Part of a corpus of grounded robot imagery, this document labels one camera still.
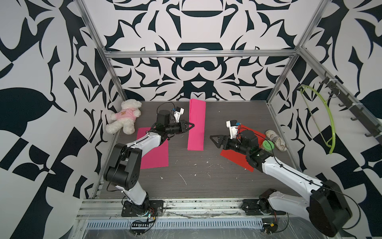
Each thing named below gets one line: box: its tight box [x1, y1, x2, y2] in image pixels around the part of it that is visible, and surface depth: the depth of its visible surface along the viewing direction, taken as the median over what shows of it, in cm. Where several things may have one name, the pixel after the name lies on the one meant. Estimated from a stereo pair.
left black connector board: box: [130, 222, 150, 237], surface depth 71 cm
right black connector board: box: [261, 217, 279, 235], surface depth 73 cm
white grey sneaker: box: [265, 129, 288, 152], surface depth 98 cm
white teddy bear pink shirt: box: [105, 99, 142, 135], surface depth 104 cm
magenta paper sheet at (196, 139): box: [187, 98, 206, 151], surface depth 88 cm
